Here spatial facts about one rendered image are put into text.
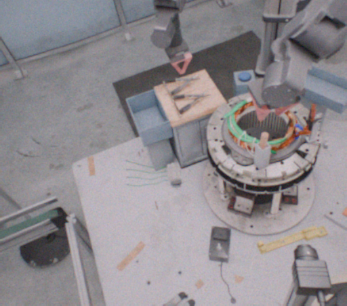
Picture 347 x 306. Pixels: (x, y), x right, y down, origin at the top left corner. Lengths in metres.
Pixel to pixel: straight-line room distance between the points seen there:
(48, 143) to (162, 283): 1.76
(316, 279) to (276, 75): 0.32
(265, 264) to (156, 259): 0.34
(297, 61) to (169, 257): 0.81
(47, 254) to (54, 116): 1.11
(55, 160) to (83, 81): 0.80
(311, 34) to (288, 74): 0.07
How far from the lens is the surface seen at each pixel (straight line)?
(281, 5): 1.34
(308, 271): 0.57
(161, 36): 1.00
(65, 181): 2.48
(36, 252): 2.31
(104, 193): 1.39
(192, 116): 1.16
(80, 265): 1.40
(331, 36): 0.64
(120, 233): 1.30
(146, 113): 1.30
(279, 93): 0.63
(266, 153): 0.94
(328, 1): 0.62
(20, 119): 3.03
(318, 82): 1.33
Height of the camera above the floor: 1.93
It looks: 51 degrees down
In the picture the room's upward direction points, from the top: 12 degrees counter-clockwise
